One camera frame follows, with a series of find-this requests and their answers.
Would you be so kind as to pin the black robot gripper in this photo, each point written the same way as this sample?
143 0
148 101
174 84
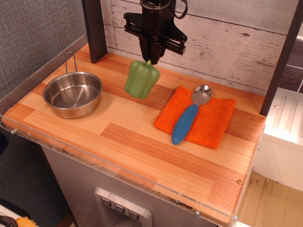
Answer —
156 30

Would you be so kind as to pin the green bell pepper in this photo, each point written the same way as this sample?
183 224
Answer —
142 77

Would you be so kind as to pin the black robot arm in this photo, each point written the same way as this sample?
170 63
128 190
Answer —
156 3

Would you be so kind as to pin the clear acrylic counter guard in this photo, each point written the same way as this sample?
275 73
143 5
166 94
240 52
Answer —
193 177

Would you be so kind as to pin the orange knitted cloth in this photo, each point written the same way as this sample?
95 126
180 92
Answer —
208 125

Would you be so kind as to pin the grey toy fridge cabinet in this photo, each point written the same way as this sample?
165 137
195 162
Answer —
78 182

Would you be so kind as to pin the silver dispenser panel with buttons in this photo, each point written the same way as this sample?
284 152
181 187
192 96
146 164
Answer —
116 211

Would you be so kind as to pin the yellow and black toy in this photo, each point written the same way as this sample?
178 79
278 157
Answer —
6 221

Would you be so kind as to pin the spoon with blue handle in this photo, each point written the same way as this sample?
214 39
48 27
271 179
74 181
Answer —
200 96

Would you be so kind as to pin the dark left vertical post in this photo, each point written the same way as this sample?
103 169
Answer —
94 24

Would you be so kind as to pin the dark vertical post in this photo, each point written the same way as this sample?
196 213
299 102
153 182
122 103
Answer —
94 24
283 59

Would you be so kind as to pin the steel pot with wire handle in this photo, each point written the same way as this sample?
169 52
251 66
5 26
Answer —
73 94

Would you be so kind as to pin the dark right vertical post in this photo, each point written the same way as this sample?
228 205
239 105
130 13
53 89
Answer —
283 59

